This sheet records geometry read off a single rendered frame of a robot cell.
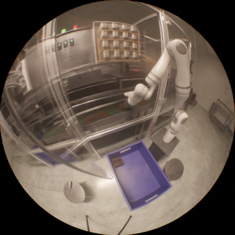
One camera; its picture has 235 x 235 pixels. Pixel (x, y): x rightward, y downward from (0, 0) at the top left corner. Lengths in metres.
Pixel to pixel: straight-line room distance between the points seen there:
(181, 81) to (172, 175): 0.93
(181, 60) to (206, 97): 4.47
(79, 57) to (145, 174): 1.52
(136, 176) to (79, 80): 1.05
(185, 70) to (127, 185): 1.00
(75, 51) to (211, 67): 5.00
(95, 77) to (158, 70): 0.44
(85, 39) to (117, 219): 2.20
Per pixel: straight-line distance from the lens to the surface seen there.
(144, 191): 0.92
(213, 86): 4.78
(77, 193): 1.01
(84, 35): 1.10
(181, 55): 0.39
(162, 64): 0.40
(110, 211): 1.22
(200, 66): 4.91
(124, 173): 0.89
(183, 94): 0.44
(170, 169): 1.03
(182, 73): 0.40
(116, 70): 0.99
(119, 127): 0.69
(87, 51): 1.02
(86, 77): 0.61
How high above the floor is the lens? 1.10
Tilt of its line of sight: 41 degrees down
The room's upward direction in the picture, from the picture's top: 5 degrees counter-clockwise
